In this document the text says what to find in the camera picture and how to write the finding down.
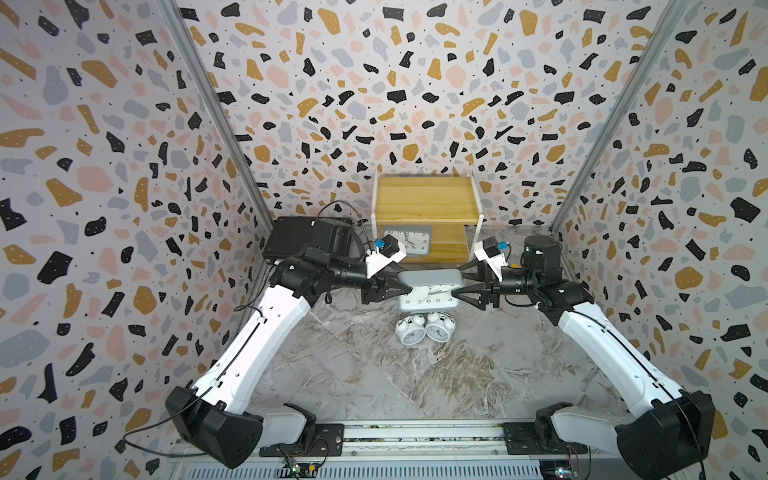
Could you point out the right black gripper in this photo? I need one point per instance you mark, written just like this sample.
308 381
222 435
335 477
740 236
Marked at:
491 290

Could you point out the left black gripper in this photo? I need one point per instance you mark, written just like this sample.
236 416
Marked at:
379 288

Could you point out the grey square alarm clock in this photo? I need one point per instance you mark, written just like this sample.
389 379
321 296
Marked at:
415 238
431 290

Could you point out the wooden two-tier shelf white frame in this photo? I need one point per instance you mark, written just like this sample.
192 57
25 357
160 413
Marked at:
450 205

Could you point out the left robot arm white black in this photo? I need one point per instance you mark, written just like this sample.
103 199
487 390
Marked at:
212 415

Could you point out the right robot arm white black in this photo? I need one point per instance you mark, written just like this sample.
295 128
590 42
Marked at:
666 428

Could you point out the white twin-bell clock left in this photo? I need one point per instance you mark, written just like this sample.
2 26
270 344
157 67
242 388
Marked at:
411 330

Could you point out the white twin-bell clock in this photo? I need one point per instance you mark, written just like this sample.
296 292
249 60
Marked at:
411 330
439 327

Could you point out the white twin-bell clock right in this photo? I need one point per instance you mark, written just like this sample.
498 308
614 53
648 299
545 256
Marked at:
439 327

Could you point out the black case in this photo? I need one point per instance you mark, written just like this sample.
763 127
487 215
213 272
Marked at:
290 234

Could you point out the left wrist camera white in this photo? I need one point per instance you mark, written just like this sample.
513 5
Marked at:
386 250

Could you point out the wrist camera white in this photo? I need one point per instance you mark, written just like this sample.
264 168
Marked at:
493 253
386 250

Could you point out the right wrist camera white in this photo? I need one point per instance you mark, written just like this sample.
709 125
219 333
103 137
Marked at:
493 253

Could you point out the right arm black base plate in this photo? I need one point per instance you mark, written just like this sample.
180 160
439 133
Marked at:
522 441

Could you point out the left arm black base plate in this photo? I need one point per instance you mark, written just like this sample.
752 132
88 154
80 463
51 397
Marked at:
316 440

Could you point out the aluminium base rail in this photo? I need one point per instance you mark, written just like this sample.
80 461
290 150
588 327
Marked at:
416 449

